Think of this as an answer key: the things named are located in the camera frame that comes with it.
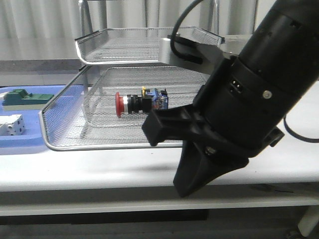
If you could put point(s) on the red emergency stop button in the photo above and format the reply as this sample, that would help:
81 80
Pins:
150 99

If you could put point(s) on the green terminal block module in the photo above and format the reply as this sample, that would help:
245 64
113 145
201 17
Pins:
20 99

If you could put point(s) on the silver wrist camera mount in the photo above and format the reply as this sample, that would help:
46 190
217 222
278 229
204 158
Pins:
191 55

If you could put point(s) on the white table leg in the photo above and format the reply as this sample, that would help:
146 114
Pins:
309 220

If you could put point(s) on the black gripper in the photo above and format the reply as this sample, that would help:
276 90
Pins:
235 116

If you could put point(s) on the silver metal rack frame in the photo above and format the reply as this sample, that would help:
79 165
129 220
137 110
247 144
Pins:
87 26

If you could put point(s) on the grey stone counter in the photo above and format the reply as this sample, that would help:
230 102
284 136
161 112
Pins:
37 61

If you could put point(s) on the blue plastic tray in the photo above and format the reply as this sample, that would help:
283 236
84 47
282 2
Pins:
56 125

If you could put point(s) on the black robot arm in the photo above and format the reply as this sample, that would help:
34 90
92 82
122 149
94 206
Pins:
288 33

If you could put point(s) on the white circuit breaker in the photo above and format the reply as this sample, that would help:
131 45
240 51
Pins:
12 125

